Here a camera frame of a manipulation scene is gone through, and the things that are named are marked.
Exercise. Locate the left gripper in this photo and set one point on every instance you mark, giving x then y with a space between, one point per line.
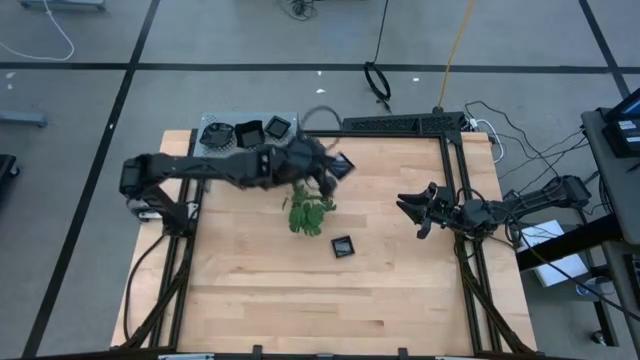
297 162

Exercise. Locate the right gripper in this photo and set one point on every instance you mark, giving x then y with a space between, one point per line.
450 212

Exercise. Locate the black wavy square mini plate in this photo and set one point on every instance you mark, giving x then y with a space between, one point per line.
250 135

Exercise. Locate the black leaf-shaped mini plate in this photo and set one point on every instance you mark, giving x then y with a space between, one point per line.
217 136

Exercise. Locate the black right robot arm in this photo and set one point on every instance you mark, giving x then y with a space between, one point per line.
530 202

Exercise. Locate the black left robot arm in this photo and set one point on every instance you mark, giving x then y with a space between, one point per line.
200 170

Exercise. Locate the green plant in white pot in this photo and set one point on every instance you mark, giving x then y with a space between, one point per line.
305 217

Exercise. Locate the black perforated metal panel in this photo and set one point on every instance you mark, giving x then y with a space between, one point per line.
390 122

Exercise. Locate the black power adapter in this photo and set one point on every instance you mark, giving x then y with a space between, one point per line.
512 196

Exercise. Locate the grey perforated metal shelf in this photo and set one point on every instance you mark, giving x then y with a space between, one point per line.
240 116

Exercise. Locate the white box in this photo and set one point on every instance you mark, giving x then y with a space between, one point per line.
560 274

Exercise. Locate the grey side desk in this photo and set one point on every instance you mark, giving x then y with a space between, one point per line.
615 180
625 280

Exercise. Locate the small black desk box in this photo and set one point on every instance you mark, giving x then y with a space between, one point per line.
622 135

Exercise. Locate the large black monitor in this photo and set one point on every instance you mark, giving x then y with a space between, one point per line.
631 102

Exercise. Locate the grey table base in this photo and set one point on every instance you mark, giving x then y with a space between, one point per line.
80 5

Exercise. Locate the grey floor bar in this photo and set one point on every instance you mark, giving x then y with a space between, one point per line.
20 119

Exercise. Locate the black chair base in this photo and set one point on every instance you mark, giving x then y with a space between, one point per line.
6 167

